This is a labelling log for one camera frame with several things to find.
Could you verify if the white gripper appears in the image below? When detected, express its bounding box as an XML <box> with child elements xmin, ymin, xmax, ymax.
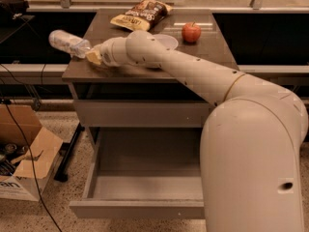
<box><xmin>85</xmin><ymin>37</ymin><xmax>128</xmax><ymax>67</ymax></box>

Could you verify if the clear plastic water bottle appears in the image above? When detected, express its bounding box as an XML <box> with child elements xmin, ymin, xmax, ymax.
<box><xmin>48</xmin><ymin>30</ymin><xmax>92</xmax><ymax>59</ymax></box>

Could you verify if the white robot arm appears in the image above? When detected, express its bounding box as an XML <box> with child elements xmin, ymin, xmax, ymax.
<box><xmin>86</xmin><ymin>31</ymin><xmax>308</xmax><ymax>232</ymax></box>

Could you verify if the closed grey top drawer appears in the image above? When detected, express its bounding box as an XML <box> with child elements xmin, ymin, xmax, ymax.
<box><xmin>73</xmin><ymin>100</ymin><xmax>211</xmax><ymax>128</ymax></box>

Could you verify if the grey drawer cabinet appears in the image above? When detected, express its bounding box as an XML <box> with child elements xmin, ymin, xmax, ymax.
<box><xmin>63</xmin><ymin>9</ymin><xmax>238</xmax><ymax>145</ymax></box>

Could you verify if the open grey middle drawer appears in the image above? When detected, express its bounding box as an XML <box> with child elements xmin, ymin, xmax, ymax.
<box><xmin>70</xmin><ymin>128</ymin><xmax>204</xmax><ymax>219</ymax></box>

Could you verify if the brown yellow chip bag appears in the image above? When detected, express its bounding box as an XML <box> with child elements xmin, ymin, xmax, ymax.
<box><xmin>110</xmin><ymin>0</ymin><xmax>173</xmax><ymax>31</ymax></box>

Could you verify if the white ceramic bowl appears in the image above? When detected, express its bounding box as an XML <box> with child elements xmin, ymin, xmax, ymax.
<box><xmin>154</xmin><ymin>34</ymin><xmax>179</xmax><ymax>49</ymax></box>

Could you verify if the black bag on desk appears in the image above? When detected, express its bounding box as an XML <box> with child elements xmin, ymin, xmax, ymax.
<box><xmin>0</xmin><ymin>0</ymin><xmax>29</xmax><ymax>25</ymax></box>

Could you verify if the red apple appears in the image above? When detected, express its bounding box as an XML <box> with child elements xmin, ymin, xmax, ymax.
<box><xmin>182</xmin><ymin>22</ymin><xmax>201</xmax><ymax>44</ymax></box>

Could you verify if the black table leg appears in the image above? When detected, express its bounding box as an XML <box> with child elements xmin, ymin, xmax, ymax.
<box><xmin>54</xmin><ymin>124</ymin><xmax>84</xmax><ymax>183</ymax></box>

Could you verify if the cardboard box with items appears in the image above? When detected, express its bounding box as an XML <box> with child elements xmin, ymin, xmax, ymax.
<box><xmin>0</xmin><ymin>104</ymin><xmax>63</xmax><ymax>201</ymax></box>

